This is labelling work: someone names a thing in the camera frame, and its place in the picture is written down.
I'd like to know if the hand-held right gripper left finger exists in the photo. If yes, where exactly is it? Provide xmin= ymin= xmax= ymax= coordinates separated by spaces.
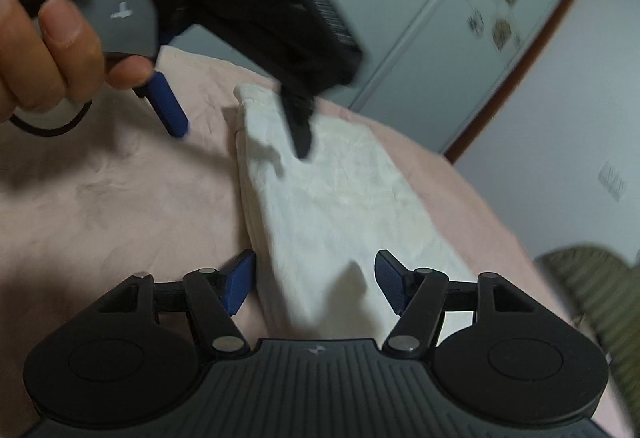
xmin=100 ymin=251 xmax=257 ymax=361

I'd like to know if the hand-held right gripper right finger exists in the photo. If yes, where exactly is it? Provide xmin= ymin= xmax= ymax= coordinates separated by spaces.
xmin=375 ymin=249 xmax=531 ymax=361

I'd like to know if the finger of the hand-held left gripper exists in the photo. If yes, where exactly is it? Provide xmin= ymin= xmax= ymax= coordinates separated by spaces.
xmin=279 ymin=86 xmax=316 ymax=162
xmin=134 ymin=70 xmax=190 ymax=139

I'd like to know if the person's left hand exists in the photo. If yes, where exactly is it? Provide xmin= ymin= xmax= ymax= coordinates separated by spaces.
xmin=0 ymin=0 xmax=156 ymax=125

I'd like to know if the pink blanket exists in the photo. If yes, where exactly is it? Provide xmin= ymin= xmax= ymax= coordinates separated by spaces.
xmin=0 ymin=44 xmax=636 ymax=438

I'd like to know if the brown wooden trim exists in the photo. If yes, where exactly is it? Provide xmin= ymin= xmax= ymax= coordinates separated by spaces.
xmin=442 ymin=0 xmax=612 ymax=165

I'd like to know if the green padded headboard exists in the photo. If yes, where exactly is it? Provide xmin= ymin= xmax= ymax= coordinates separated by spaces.
xmin=534 ymin=243 xmax=640 ymax=419

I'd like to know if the black cord loop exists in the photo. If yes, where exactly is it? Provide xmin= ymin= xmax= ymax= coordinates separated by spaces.
xmin=9 ymin=99 xmax=94 ymax=138

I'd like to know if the white wall socket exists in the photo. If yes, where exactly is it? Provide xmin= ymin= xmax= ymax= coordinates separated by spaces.
xmin=597 ymin=161 xmax=629 ymax=204

